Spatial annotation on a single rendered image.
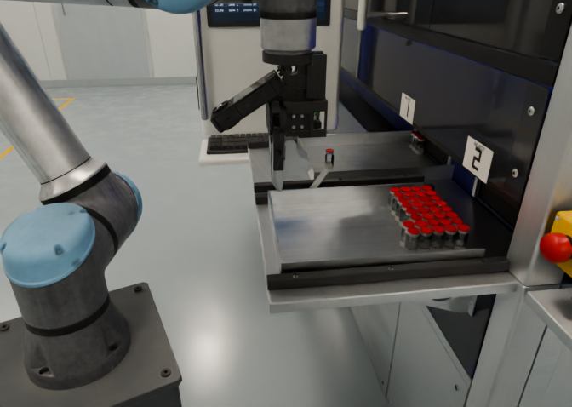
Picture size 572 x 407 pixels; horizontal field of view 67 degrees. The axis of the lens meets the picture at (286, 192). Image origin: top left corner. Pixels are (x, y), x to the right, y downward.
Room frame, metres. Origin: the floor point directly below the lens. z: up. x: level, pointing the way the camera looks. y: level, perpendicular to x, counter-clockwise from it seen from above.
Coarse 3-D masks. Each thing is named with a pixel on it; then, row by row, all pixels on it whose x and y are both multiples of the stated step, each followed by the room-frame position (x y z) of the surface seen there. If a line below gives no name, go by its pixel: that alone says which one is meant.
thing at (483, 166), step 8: (472, 144) 0.75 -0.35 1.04; (480, 144) 0.73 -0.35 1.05; (472, 152) 0.75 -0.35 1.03; (488, 152) 0.70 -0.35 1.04; (464, 160) 0.77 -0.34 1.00; (480, 160) 0.72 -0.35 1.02; (488, 160) 0.70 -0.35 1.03; (472, 168) 0.74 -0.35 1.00; (480, 168) 0.72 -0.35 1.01; (488, 168) 0.69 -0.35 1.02; (480, 176) 0.71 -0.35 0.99
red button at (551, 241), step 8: (552, 232) 0.49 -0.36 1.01; (560, 232) 0.49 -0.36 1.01; (544, 240) 0.49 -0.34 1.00; (552, 240) 0.48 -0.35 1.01; (560, 240) 0.47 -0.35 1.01; (568, 240) 0.47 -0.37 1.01; (544, 248) 0.48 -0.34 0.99; (552, 248) 0.47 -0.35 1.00; (560, 248) 0.47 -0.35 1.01; (568, 248) 0.47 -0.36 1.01; (544, 256) 0.48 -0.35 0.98; (552, 256) 0.47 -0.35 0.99; (560, 256) 0.46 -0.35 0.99; (568, 256) 0.46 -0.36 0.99
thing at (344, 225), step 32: (288, 192) 0.82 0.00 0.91; (320, 192) 0.83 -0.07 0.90; (352, 192) 0.83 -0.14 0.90; (384, 192) 0.84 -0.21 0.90; (288, 224) 0.73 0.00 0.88; (320, 224) 0.73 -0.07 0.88; (352, 224) 0.73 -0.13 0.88; (384, 224) 0.73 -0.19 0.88; (288, 256) 0.62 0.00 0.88; (320, 256) 0.62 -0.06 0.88; (352, 256) 0.62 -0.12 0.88; (384, 256) 0.58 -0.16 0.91; (416, 256) 0.58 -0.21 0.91; (448, 256) 0.59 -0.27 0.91; (480, 256) 0.60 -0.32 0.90
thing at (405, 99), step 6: (402, 96) 1.11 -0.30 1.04; (408, 96) 1.07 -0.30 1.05; (402, 102) 1.10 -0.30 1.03; (408, 102) 1.07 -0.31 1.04; (414, 102) 1.03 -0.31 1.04; (402, 108) 1.10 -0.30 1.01; (414, 108) 1.03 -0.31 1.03; (402, 114) 1.10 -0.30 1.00; (408, 114) 1.06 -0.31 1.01; (408, 120) 1.05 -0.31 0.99
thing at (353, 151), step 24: (312, 144) 1.17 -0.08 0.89; (336, 144) 1.18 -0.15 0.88; (360, 144) 1.18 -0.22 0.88; (384, 144) 1.18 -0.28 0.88; (408, 144) 1.18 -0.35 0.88; (312, 168) 0.93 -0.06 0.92; (336, 168) 1.01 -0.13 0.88; (360, 168) 1.01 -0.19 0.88; (384, 168) 0.93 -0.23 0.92; (408, 168) 0.94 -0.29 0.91; (432, 168) 0.95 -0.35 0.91
